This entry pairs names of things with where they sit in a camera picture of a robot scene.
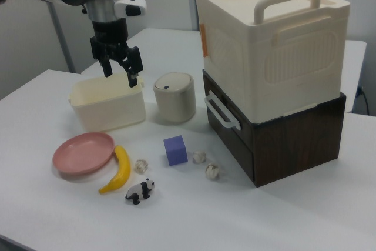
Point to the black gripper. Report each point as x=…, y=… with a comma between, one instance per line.
x=108, y=42

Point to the purple cube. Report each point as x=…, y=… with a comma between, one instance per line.
x=176, y=151

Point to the pink plate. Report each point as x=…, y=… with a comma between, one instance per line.
x=82, y=154

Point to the cream open plastic bin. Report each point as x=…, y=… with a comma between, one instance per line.
x=111, y=110

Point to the small beige lidded trash can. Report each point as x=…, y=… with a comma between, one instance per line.
x=176, y=104

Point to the orange tape strip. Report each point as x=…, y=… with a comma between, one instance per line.
x=204, y=39

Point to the yellow banana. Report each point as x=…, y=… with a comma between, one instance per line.
x=123, y=165

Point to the crumpled paper ball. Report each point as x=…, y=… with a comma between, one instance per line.
x=141, y=165
x=199, y=156
x=212, y=171

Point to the panda toy figure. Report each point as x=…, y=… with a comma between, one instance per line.
x=138, y=190

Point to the large cream storage box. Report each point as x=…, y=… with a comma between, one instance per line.
x=264, y=57

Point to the dark wood drawer box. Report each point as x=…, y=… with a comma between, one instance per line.
x=293, y=145

